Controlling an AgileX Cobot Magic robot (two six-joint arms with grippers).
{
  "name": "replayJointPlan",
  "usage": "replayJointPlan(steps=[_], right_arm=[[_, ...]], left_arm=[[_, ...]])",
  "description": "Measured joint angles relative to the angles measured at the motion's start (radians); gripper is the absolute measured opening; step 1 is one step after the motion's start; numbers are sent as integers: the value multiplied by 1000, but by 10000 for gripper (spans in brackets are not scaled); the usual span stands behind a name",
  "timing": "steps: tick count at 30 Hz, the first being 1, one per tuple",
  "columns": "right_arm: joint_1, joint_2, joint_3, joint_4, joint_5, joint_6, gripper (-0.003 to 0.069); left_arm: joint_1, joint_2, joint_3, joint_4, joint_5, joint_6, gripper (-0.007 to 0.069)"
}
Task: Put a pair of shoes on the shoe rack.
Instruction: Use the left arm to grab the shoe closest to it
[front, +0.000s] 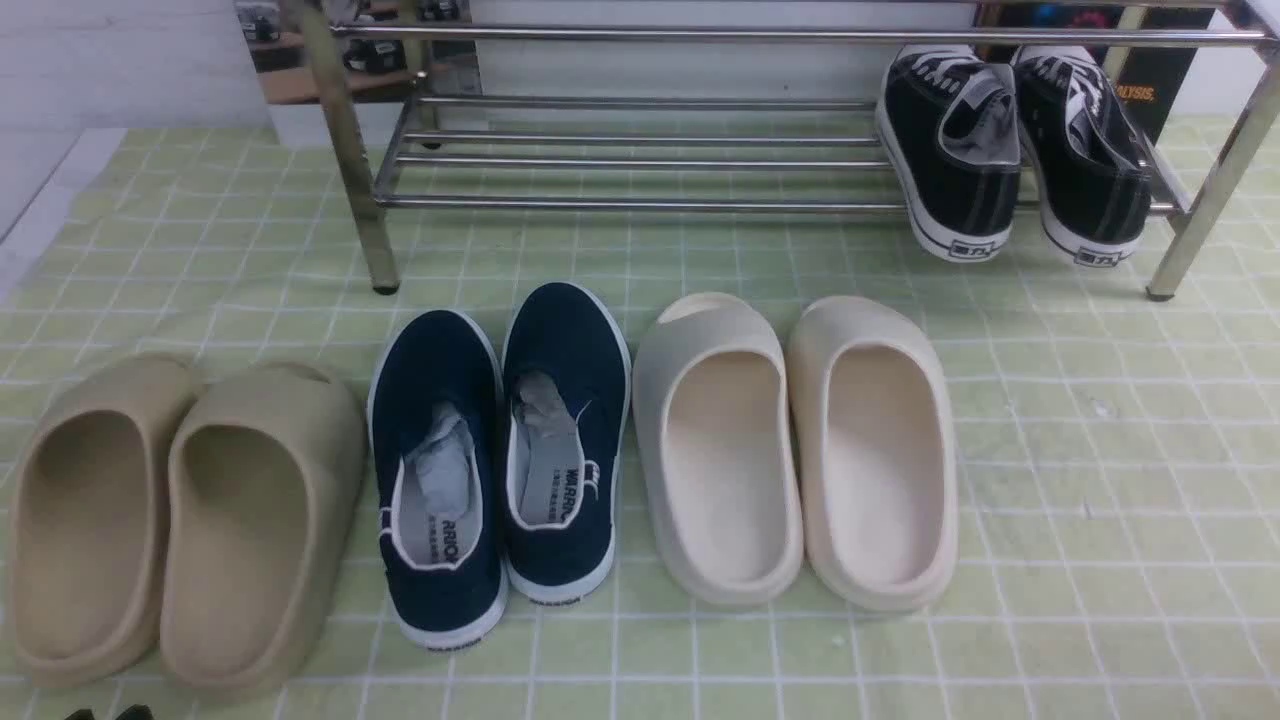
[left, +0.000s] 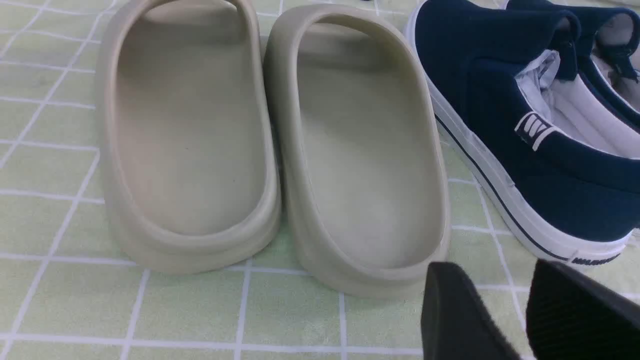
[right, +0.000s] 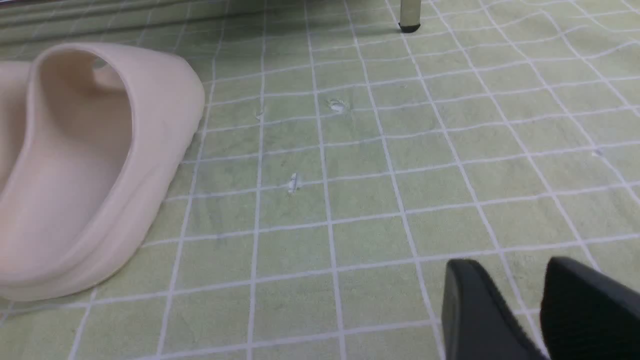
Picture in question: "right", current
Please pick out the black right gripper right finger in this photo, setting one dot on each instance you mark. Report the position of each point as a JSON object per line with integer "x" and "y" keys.
{"x": 586, "y": 315}

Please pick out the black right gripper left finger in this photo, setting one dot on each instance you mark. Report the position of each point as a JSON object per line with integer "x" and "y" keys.
{"x": 477, "y": 322}

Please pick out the metal shoe rack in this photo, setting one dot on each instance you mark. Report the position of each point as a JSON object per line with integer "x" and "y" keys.
{"x": 410, "y": 16}

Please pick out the green checkered floor cloth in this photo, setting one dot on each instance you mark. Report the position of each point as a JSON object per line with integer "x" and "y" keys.
{"x": 340, "y": 163}

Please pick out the cream right slide slipper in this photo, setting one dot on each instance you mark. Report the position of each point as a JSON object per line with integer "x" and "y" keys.
{"x": 92, "y": 135}

